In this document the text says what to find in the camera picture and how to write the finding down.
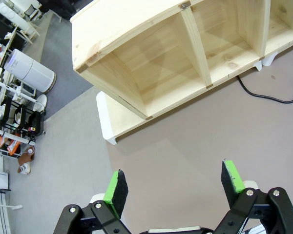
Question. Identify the four-compartment wooden shelf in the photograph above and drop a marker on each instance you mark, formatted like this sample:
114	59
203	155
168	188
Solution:
127	24

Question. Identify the tall white air conditioner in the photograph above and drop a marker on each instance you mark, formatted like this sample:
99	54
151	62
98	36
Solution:
5	10

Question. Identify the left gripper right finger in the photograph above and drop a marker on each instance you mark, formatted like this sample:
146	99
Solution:
230	185

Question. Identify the white cylindrical air purifier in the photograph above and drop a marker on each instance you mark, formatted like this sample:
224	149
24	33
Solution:
31	70

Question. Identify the white-legged wooden riser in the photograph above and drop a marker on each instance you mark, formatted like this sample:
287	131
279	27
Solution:
269	59
105	117

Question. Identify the white shoe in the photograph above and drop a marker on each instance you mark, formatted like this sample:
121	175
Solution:
25	168

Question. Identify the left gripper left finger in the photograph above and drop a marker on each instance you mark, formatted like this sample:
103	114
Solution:
117	192

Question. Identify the orange white box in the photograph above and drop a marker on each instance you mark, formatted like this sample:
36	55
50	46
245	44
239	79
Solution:
9	146

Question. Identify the black utility cart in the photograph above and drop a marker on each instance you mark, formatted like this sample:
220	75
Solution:
36	122

